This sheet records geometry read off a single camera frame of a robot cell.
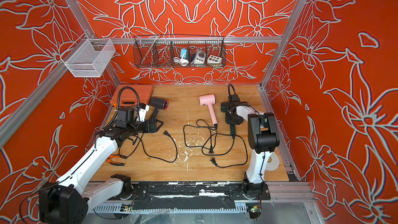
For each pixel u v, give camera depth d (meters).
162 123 0.78
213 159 0.82
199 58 0.91
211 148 0.87
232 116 0.85
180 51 1.00
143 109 0.72
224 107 1.07
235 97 0.83
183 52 0.83
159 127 0.74
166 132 0.93
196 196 0.73
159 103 1.03
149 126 0.70
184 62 0.86
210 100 1.03
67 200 0.39
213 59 0.94
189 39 0.92
